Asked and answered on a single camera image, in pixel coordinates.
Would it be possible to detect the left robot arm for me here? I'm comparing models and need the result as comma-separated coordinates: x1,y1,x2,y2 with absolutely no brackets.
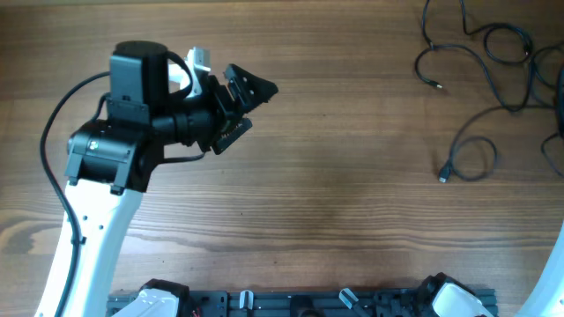
37,41,278,316

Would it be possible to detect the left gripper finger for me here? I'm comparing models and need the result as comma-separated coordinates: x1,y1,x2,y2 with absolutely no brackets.
224,63,278,110
211,118,252,155

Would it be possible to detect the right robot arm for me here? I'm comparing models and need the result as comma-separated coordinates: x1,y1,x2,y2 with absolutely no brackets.
516,66,563,317

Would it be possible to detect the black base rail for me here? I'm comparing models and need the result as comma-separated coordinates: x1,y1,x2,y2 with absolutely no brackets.
105,288,499,317

